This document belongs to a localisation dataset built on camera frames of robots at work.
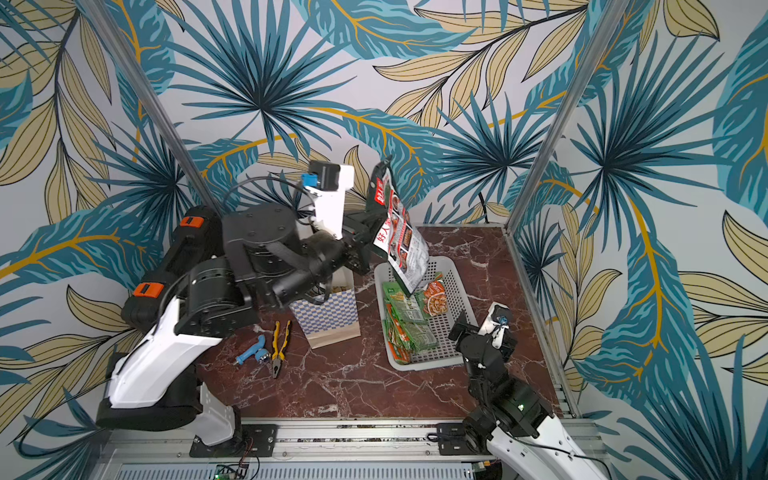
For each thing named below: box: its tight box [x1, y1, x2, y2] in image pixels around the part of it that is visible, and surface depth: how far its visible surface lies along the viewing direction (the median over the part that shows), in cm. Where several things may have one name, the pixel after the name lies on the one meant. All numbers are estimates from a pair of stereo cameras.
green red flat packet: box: [384, 318, 412, 365], surface depth 83 cm
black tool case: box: [121, 205, 224, 333], surface depth 76 cm
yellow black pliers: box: [272, 320, 291, 378], surface depth 87 cm
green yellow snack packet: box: [423, 272, 449, 316], surface depth 99 cm
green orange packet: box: [382, 281, 439, 354], surface depth 91 cm
